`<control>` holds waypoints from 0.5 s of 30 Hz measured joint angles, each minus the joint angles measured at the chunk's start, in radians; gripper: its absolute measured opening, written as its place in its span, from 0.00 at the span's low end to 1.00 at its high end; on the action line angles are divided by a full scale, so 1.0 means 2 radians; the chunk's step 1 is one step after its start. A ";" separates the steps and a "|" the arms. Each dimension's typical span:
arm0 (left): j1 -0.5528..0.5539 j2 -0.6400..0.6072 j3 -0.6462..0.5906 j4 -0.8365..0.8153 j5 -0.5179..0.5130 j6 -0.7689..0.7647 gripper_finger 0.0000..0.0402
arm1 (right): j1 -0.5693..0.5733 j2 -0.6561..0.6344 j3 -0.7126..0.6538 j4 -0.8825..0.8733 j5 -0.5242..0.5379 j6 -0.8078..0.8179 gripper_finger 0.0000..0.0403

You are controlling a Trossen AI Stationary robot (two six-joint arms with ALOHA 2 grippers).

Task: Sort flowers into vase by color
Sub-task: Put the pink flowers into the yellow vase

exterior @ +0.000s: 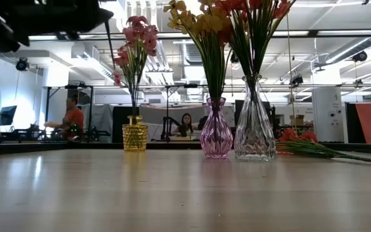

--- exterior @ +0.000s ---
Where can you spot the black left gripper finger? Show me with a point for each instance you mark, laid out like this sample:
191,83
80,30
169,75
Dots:
69,14

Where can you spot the yellow artificial flower bunch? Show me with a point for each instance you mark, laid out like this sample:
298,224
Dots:
179,21
216,22

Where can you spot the pink ribbed glass vase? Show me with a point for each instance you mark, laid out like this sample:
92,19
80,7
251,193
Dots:
216,141

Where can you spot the background black robot arm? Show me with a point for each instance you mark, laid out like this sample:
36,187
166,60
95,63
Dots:
164,129
27,132

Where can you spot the yellow textured glass vase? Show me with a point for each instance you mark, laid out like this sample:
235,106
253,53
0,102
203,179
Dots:
135,135

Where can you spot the tall clear glass vase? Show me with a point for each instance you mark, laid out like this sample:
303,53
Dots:
254,138

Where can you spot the black computer monitor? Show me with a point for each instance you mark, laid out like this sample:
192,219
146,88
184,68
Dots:
6,115

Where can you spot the person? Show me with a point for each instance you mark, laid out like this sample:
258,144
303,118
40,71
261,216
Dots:
74,117
185,124

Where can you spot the grey cover cloth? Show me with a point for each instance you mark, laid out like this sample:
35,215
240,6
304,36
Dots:
101,119

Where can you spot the black partition panel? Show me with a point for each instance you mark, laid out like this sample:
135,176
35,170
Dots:
118,125

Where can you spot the white partition board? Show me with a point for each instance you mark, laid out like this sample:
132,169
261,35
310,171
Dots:
153,112

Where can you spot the cardboard box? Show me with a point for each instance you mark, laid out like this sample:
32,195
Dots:
298,120

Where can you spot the white column with panel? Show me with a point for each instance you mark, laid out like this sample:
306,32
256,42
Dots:
327,109

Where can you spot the black metal frame stand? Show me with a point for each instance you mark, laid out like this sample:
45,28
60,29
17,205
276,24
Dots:
47,103

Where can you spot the silver ventilation duct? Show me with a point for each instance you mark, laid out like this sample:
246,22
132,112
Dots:
192,53

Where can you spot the black table frame rails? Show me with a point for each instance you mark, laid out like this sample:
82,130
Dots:
43,146

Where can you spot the overhead light bar frame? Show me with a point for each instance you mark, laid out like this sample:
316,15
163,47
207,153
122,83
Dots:
333,33

